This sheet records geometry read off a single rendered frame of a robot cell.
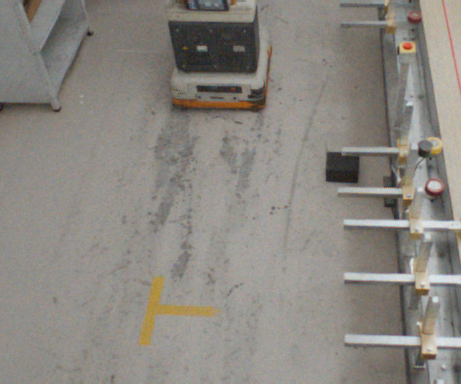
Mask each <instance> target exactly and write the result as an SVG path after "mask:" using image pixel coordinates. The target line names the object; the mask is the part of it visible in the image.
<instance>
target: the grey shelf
mask: <svg viewBox="0 0 461 384"><path fill-rule="evenodd" d="M81 1H82V2H81ZM79 2H80V4H79ZM12 5H13V6H12ZM82 5H83V6H82ZM80 6H81V8H80ZM13 7H14V8H13ZM14 9H16V11H14ZM81 9H82V11H81ZM16 12H17V13H16ZM82 12H83V14H82ZM17 14H18V17H17ZM83 17H84V19H83ZM18 18H19V20H18ZM22 20H23V21H22ZM19 21H20V22H19ZM20 23H21V25H20ZM21 26H22V27H21ZM22 29H23V30H22ZM86 29H87V30H88V32H87V37H92V35H93V31H92V29H91V26H90V22H89V19H88V14H87V11H86V7H85V4H84V1H83V0H79V1H78V0H42V1H41V3H40V5H39V7H38V9H37V11H35V13H34V15H33V18H32V20H31V22H30V23H29V22H28V19H27V17H26V13H25V10H24V7H23V5H22V0H0V103H51V105H52V108H53V111H54V112H60V111H61V109H62V108H61V106H60V104H59V101H58V99H57V94H58V92H59V89H60V87H61V83H62V80H63V76H64V75H65V73H66V71H67V70H68V68H69V66H70V64H71V62H72V60H73V58H74V55H75V52H76V50H78V48H79V46H80V43H81V41H82V39H83V37H84V33H85V31H86ZM23 31H24V33H23ZM49 100H50V102H49ZM52 101H53V102H52ZM53 103H54V104H53ZM3 108H4V107H3V105H0V111H2V110H3Z"/></svg>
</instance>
